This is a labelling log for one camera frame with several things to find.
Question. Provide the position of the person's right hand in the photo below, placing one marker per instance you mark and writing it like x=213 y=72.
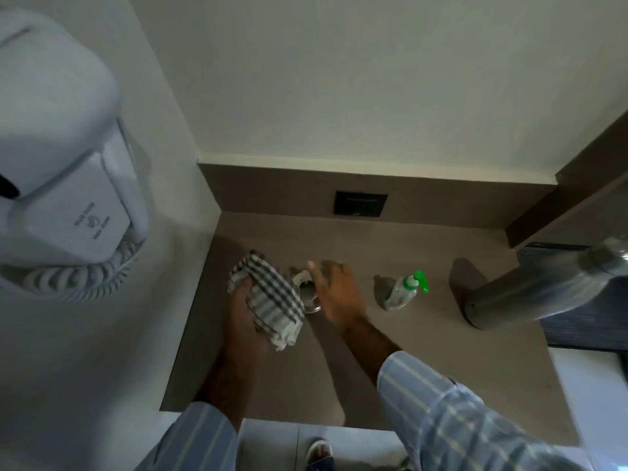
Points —
x=338 y=294

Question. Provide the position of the grey checked cloth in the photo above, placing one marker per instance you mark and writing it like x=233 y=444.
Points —
x=270 y=299

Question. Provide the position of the black wall socket plate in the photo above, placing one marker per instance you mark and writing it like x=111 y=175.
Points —
x=360 y=204

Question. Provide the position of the person's sandalled foot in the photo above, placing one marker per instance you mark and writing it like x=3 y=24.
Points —
x=319 y=453

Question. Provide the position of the person's left hand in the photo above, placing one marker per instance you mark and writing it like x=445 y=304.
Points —
x=245 y=318

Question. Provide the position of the person's right thumb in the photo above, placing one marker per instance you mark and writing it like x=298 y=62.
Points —
x=314 y=277

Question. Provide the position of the person's left forearm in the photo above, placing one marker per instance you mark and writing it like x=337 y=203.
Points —
x=230 y=377

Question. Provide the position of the round metal holder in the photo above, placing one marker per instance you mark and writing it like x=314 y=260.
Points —
x=306 y=289

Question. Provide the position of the person's right forearm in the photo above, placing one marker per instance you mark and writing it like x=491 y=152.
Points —
x=365 y=345

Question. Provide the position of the dark wooden mirror frame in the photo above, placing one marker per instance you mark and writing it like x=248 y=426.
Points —
x=569 y=191

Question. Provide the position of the grey cylindrical faucet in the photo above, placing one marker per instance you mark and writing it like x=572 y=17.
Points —
x=539 y=289

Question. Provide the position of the white wall hair dryer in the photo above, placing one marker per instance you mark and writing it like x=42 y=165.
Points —
x=64 y=156

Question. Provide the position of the clear bottle with green pump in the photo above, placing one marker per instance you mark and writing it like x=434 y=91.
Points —
x=403 y=290

